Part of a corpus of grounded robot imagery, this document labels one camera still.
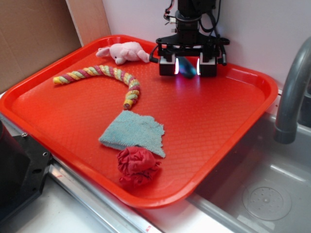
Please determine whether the black bracket block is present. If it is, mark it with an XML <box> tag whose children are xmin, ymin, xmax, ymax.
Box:
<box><xmin>0</xmin><ymin>123</ymin><xmax>52</xmax><ymax>223</ymax></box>

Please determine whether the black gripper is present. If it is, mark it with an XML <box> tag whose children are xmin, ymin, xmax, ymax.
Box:
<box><xmin>156</xmin><ymin>28</ymin><xmax>230</xmax><ymax>77</ymax></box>

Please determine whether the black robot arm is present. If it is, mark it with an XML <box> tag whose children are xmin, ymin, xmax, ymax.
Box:
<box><xmin>149</xmin><ymin>0</ymin><xmax>230</xmax><ymax>77</ymax></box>

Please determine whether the brown cardboard panel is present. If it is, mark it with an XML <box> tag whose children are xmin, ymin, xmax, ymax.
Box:
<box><xmin>0</xmin><ymin>0</ymin><xmax>110</xmax><ymax>93</ymax></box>

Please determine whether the red plastic tray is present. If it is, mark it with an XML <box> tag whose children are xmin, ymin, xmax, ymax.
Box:
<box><xmin>0</xmin><ymin>35</ymin><xmax>278</xmax><ymax>209</ymax></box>

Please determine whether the multicolour twisted rope toy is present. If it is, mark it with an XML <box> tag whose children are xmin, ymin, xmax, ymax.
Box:
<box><xmin>52</xmin><ymin>65</ymin><xmax>140</xmax><ymax>110</ymax></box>

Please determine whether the crumpled red cloth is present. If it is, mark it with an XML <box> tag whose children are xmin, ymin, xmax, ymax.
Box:
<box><xmin>117</xmin><ymin>147</ymin><xmax>161</xmax><ymax>187</ymax></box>

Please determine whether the grey toy sink basin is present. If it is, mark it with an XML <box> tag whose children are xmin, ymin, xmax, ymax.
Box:
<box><xmin>189</xmin><ymin>114</ymin><xmax>311</xmax><ymax>233</ymax></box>

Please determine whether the dark green plastic pickle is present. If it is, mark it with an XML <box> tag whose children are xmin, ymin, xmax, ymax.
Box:
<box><xmin>178</xmin><ymin>57</ymin><xmax>197</xmax><ymax>79</ymax></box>

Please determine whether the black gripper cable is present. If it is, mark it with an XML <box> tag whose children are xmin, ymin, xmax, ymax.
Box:
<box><xmin>148</xmin><ymin>0</ymin><xmax>228</xmax><ymax>67</ymax></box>

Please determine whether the grey toy faucet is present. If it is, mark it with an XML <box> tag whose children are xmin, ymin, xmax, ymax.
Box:
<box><xmin>274</xmin><ymin>38</ymin><xmax>311</xmax><ymax>144</ymax></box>

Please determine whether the light blue towel cloth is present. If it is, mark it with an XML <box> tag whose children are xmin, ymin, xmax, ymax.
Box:
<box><xmin>99</xmin><ymin>111</ymin><xmax>166</xmax><ymax>158</ymax></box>

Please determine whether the pink plush pig toy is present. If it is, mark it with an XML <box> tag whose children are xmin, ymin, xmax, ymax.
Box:
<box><xmin>96</xmin><ymin>42</ymin><xmax>150</xmax><ymax>65</ymax></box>

